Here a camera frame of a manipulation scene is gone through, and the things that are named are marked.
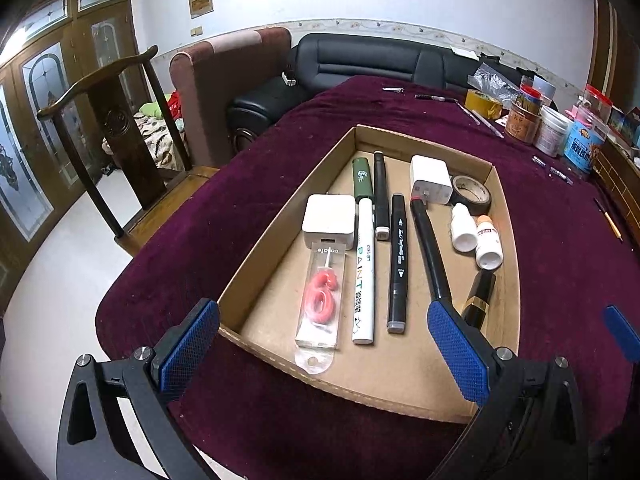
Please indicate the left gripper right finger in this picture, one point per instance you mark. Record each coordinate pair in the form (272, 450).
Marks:
(528, 423)

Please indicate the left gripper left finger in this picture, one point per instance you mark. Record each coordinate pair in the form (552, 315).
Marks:
(93, 439)

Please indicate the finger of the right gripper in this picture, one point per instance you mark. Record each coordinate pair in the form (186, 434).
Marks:
(623, 332)

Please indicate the black gold lipstick tube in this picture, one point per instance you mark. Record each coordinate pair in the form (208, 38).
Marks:
(476, 306)

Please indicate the white bottle orange cap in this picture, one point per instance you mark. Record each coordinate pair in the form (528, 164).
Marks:
(488, 250)

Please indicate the black twin marker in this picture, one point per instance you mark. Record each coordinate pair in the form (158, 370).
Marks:
(398, 290)

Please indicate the white paint marker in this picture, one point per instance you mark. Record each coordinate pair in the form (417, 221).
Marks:
(364, 304)

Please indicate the black marker red tip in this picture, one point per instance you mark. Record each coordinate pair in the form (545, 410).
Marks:
(432, 259)

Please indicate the white dropper bottle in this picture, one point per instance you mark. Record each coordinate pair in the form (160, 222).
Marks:
(463, 230)

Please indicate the black electrical tape roll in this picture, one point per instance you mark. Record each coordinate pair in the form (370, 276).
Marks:
(471, 193)

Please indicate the red candle clear package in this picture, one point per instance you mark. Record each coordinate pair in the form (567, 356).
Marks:
(319, 319)

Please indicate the large white power adapter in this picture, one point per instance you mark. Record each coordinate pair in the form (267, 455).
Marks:
(430, 180)

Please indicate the thin black pen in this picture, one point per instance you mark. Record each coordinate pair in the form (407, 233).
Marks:
(381, 204)

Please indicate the small white cube charger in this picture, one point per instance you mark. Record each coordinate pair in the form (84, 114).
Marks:
(329, 218)

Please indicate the green lighter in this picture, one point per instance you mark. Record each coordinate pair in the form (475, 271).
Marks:
(361, 175)

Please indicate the yellow black pen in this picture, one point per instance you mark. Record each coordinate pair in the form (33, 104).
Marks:
(615, 229)

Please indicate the wooden side cabinet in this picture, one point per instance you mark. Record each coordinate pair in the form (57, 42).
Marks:
(619, 177)

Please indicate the blue patterned pen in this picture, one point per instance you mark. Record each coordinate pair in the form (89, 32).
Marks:
(560, 175)

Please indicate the small silver battery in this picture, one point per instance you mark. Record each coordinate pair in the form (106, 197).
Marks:
(538, 161)

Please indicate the blue label snack jar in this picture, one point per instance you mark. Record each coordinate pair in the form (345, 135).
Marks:
(585, 135)

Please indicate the white plastic tub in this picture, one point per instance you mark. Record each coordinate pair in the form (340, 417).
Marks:
(552, 131)

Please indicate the red lid clear jar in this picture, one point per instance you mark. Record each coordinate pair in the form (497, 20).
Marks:
(598, 103)

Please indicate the brown label plastic jar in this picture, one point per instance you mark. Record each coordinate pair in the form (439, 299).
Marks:
(521, 124)

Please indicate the white craft knife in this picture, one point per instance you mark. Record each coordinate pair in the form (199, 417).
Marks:
(487, 124)

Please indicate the thin silver scalpel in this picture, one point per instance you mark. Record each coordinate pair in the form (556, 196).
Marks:
(468, 113)

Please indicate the yellow packing tape roll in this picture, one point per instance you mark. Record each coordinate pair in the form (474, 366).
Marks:
(487, 106)

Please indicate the wooden chair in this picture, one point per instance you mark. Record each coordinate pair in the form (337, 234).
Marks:
(160, 192)

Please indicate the black silver pen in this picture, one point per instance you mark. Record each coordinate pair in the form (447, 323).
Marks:
(432, 97)

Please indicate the black leather sofa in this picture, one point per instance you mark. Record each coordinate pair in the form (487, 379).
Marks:
(321, 62)

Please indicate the maroon armchair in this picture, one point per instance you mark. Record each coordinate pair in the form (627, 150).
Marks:
(209, 74)

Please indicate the small framed wall plaque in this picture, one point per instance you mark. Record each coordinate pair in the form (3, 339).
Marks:
(198, 8)

